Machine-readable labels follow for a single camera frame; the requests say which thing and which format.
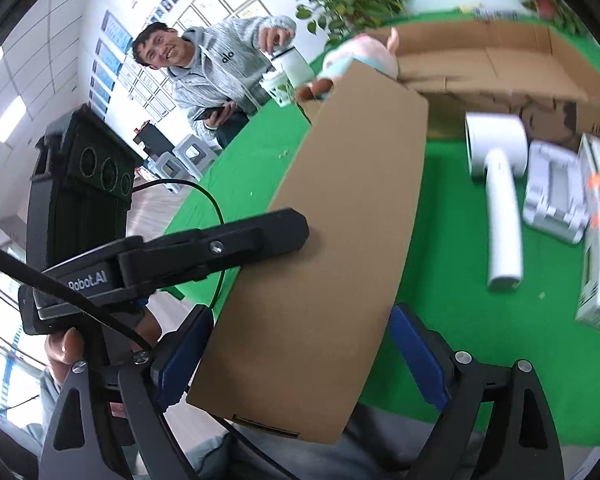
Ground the person's left hand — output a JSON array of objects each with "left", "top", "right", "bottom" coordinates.
[{"left": 44, "top": 327, "right": 87, "bottom": 388}]

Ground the green table cloth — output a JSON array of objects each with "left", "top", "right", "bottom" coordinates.
[{"left": 162, "top": 7, "right": 600, "bottom": 448}]

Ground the grey plastic stool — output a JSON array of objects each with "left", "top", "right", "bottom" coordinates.
[
  {"left": 152, "top": 151, "right": 201, "bottom": 193},
  {"left": 172, "top": 135, "right": 220, "bottom": 171}
]

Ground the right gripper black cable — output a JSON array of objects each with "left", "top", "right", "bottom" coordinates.
[{"left": 0, "top": 235, "right": 153, "bottom": 353}]

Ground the large cardboard box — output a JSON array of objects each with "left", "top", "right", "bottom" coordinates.
[{"left": 365, "top": 20, "right": 600, "bottom": 151}]

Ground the leafy green potted plant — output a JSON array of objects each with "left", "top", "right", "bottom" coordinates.
[{"left": 295, "top": 0, "right": 416, "bottom": 46}]

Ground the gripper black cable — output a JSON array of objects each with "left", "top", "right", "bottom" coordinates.
[
  {"left": 130, "top": 179, "right": 227, "bottom": 306},
  {"left": 0, "top": 235, "right": 153, "bottom": 353}
]

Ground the white plastic stand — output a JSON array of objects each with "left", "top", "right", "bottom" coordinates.
[{"left": 522, "top": 140, "right": 592, "bottom": 245}]

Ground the person's grey clothing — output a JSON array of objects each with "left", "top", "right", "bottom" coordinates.
[{"left": 190, "top": 400, "right": 486, "bottom": 480}]

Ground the brown cardboard insert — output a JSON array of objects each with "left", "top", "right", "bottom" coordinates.
[{"left": 186, "top": 62, "right": 430, "bottom": 445}]

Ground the white mug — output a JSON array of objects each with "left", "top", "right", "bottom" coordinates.
[{"left": 270, "top": 46, "right": 315, "bottom": 87}]

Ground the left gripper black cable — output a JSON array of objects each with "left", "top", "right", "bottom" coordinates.
[{"left": 130, "top": 179, "right": 227, "bottom": 306}]

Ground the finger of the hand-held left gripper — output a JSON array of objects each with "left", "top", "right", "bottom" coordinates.
[{"left": 117, "top": 207, "right": 311, "bottom": 295}]

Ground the row of wall posters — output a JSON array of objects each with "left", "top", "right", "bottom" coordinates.
[{"left": 87, "top": 0, "right": 276, "bottom": 116}]

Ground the pink plush pig toy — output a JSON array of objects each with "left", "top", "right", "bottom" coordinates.
[{"left": 296, "top": 27, "right": 401, "bottom": 103}]

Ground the white hair dryer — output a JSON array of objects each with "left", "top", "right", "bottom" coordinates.
[{"left": 464, "top": 112, "right": 528, "bottom": 292}]

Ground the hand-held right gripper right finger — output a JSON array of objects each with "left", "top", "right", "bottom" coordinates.
[{"left": 387, "top": 304, "right": 566, "bottom": 480}]

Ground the black phone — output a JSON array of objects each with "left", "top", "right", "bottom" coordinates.
[{"left": 192, "top": 105, "right": 226, "bottom": 122}]

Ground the blue patterned packet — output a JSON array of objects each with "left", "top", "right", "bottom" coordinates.
[{"left": 482, "top": 7, "right": 523, "bottom": 22}]

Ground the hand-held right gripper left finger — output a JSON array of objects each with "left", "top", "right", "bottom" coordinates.
[{"left": 39, "top": 304, "right": 215, "bottom": 480}]

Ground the person's left forearm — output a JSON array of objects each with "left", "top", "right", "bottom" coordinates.
[{"left": 27, "top": 367, "right": 63, "bottom": 441}]

